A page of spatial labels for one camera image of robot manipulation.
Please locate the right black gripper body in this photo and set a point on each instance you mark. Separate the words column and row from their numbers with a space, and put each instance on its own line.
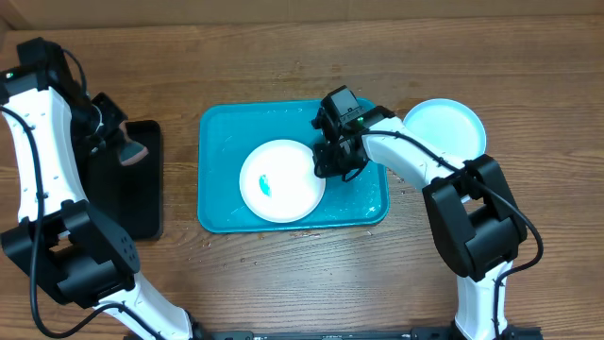
column 334, row 161

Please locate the teal plastic tray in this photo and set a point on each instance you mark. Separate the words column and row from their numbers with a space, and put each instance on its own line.
column 229, row 133

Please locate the black plastic tray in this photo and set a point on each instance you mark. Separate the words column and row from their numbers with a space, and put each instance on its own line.
column 130, row 195

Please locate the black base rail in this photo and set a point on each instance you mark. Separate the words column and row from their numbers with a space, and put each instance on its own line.
column 420, row 333

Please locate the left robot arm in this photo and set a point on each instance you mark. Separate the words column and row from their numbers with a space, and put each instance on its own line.
column 69, row 248

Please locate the dark scrubbing sponge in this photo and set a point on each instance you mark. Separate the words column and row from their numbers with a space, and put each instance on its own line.
column 131, row 151

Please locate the white plate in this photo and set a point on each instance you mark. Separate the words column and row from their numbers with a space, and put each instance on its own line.
column 278, row 184

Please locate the light blue plate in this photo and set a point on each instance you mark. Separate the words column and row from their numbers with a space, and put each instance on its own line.
column 449, row 125

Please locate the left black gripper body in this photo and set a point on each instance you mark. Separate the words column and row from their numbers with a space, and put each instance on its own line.
column 92, row 123

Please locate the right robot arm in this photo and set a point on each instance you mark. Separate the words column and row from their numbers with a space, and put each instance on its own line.
column 469, row 204

